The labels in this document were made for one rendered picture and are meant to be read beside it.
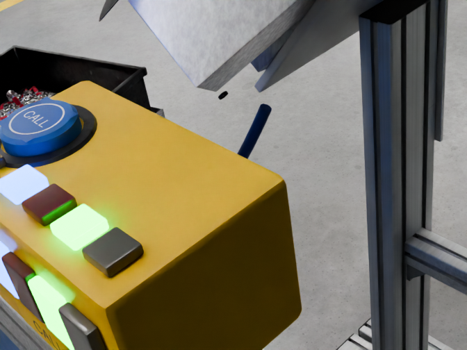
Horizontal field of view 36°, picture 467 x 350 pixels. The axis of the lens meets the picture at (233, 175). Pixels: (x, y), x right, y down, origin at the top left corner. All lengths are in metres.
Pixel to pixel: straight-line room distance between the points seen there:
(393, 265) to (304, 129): 1.31
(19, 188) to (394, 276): 0.75
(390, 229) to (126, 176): 0.66
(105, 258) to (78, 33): 2.96
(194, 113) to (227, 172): 2.13
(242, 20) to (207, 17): 0.03
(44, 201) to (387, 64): 0.56
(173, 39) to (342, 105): 1.71
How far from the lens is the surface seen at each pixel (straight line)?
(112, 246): 0.28
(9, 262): 0.33
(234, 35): 0.68
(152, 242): 0.29
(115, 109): 0.38
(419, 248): 0.99
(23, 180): 0.34
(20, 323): 0.61
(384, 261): 1.01
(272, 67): 0.81
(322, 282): 1.76
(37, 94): 0.95
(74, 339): 0.30
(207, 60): 0.69
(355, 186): 2.02
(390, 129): 0.86
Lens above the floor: 1.26
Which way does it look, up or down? 36 degrees down
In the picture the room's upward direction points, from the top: 10 degrees counter-clockwise
